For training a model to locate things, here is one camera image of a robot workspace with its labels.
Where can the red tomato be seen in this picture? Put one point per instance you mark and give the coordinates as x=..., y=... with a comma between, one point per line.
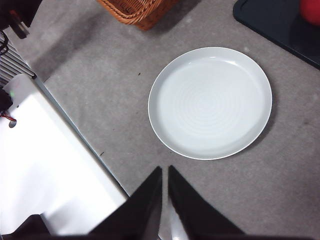
x=311, y=11

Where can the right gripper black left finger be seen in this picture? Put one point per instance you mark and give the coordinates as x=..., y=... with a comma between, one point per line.
x=135, y=215

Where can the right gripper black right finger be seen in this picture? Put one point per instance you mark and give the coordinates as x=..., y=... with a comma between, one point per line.
x=197, y=212

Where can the black rectangular tray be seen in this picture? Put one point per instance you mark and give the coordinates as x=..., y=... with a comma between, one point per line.
x=270, y=20

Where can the pale grey round plate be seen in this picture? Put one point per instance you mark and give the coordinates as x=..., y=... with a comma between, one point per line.
x=210, y=105

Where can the grey ribbed grille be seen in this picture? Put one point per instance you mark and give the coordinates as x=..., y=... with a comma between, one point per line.
x=15, y=62

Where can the brown wicker basket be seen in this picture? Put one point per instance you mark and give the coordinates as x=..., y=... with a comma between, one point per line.
x=140, y=11

